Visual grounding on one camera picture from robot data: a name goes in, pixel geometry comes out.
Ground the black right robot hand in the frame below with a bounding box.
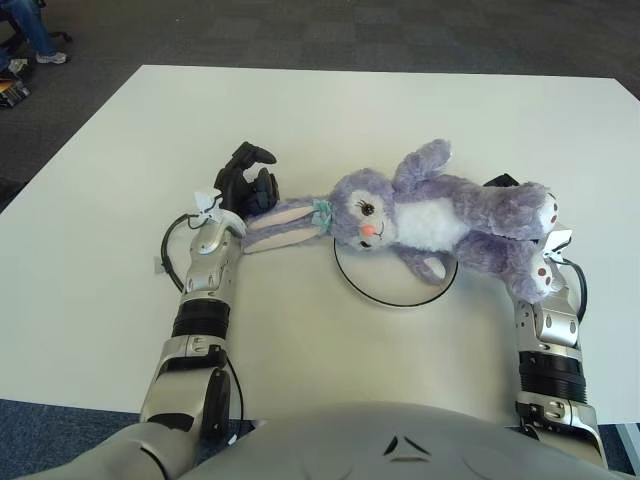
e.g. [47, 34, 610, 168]
[482, 172, 521, 189]

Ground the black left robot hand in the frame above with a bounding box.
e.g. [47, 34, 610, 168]
[214, 141, 280, 221]

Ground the purple plush bunny doll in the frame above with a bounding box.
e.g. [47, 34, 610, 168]
[241, 138, 562, 305]

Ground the white plate black rim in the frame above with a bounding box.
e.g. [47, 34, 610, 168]
[331, 234, 460, 309]

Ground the yellow black box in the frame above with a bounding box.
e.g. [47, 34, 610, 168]
[0, 77, 32, 109]

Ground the silver robot torso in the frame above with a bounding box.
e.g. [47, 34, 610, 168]
[189, 399, 640, 480]

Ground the white table leg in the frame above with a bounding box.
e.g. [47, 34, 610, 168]
[617, 424, 640, 474]

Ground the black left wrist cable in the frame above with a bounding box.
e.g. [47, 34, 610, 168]
[159, 212, 211, 294]

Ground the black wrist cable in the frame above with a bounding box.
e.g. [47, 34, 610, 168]
[562, 257, 587, 321]
[159, 212, 211, 294]

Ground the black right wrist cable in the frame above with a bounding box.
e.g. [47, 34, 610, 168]
[562, 257, 587, 321]

